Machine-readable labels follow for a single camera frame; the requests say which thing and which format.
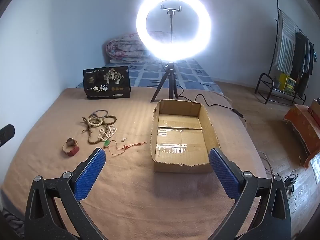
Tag striped towel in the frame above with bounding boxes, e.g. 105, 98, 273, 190
276, 11, 298, 74

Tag reddish brown bangle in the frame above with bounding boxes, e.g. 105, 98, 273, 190
62, 138, 80, 157

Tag white pearl necklace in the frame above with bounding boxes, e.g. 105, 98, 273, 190
97, 126, 117, 140

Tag black clothes rack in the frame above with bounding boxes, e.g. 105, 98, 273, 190
254, 0, 315, 105

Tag dark hanging clothes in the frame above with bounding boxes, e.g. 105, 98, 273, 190
290, 31, 315, 98

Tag yellow box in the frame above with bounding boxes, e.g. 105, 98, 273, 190
279, 73, 297, 93

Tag cardboard box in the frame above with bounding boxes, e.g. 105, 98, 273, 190
150, 99, 222, 173

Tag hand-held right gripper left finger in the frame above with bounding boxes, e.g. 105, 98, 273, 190
24, 147, 107, 240

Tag long brown bead necklace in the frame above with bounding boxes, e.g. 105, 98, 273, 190
82, 116, 113, 145

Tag white ring light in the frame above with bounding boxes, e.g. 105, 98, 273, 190
136, 0, 212, 62

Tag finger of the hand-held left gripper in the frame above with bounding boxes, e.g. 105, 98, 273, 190
0, 124, 15, 145

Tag black tripod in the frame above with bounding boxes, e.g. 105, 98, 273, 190
150, 61, 178, 103

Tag dark patterned cloth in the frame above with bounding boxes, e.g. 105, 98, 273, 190
0, 207, 25, 232

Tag brown box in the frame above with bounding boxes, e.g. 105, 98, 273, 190
309, 99, 320, 115

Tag blue patterned bedsheet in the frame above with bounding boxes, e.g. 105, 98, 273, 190
76, 59, 222, 89

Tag folded floral quilt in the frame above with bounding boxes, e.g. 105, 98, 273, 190
106, 31, 173, 64

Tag black ring light cable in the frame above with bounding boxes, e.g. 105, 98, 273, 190
176, 94, 249, 130

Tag black phone clamp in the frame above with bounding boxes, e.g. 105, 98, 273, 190
160, 4, 183, 14

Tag brown bead bracelet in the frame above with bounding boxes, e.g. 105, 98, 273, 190
104, 115, 118, 126

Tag black printed snack bag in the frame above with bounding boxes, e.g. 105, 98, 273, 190
83, 66, 132, 100

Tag green pendant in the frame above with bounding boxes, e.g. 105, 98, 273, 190
104, 140, 148, 155

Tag floor cable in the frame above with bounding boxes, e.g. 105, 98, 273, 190
259, 151, 300, 213

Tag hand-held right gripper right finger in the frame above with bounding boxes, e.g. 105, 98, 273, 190
209, 147, 292, 240

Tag metal bangle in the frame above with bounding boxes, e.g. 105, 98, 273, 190
92, 109, 108, 119

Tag orange cloth covered cabinet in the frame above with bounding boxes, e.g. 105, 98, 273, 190
284, 104, 320, 170

